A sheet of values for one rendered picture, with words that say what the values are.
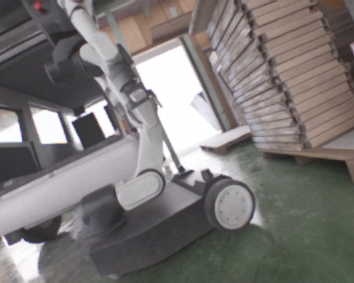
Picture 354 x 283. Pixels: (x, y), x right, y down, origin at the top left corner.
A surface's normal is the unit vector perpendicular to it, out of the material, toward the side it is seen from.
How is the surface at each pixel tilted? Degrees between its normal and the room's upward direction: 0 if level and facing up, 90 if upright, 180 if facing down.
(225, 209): 90
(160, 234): 90
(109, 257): 90
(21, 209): 89
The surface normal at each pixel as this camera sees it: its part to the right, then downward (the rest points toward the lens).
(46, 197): 0.00, -0.01
